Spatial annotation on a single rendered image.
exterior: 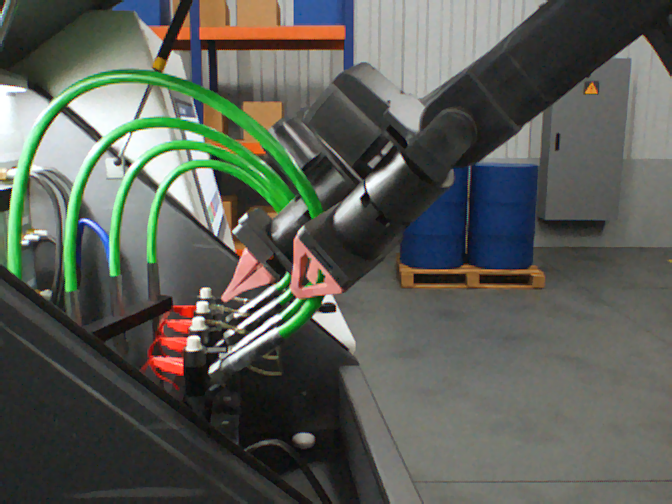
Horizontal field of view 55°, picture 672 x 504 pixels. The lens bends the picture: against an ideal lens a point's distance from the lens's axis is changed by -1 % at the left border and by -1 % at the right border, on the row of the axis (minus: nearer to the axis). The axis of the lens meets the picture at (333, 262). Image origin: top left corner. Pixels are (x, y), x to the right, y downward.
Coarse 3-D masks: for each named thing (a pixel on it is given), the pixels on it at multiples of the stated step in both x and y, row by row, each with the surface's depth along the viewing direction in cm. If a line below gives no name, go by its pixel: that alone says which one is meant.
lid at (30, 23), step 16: (0, 0) 74; (32, 0) 80; (48, 0) 83; (64, 0) 86; (80, 0) 90; (96, 0) 94; (112, 0) 102; (16, 16) 82; (32, 16) 85; (48, 16) 89; (64, 16) 93; (16, 32) 87; (32, 32) 91; (48, 32) 95; (16, 48) 94; (32, 48) 98; (0, 64) 97
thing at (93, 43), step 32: (64, 32) 101; (96, 32) 102; (128, 32) 102; (32, 64) 101; (64, 64) 102; (96, 64) 103; (128, 64) 103; (96, 96) 104; (128, 96) 104; (160, 96) 105; (96, 128) 105; (160, 128) 106; (128, 160) 106; (160, 160) 107; (192, 192) 113
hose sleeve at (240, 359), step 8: (264, 336) 66; (272, 336) 65; (280, 336) 65; (248, 344) 67; (256, 344) 66; (264, 344) 66; (272, 344) 66; (240, 352) 67; (248, 352) 67; (256, 352) 66; (264, 352) 66; (224, 360) 68; (232, 360) 67; (240, 360) 67; (248, 360) 67; (224, 368) 68; (232, 368) 67; (240, 368) 68
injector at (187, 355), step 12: (204, 348) 78; (192, 360) 77; (204, 360) 78; (192, 372) 78; (204, 372) 78; (192, 384) 78; (204, 384) 79; (216, 384) 79; (192, 396) 78; (204, 396) 79; (192, 408) 79; (204, 408) 80
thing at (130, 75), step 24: (120, 72) 64; (144, 72) 64; (72, 96) 66; (192, 96) 63; (216, 96) 62; (48, 120) 68; (240, 120) 62; (24, 144) 69; (264, 144) 62; (24, 168) 70; (288, 168) 61; (24, 192) 71; (312, 192) 62; (312, 216) 62; (312, 312) 64; (288, 336) 65
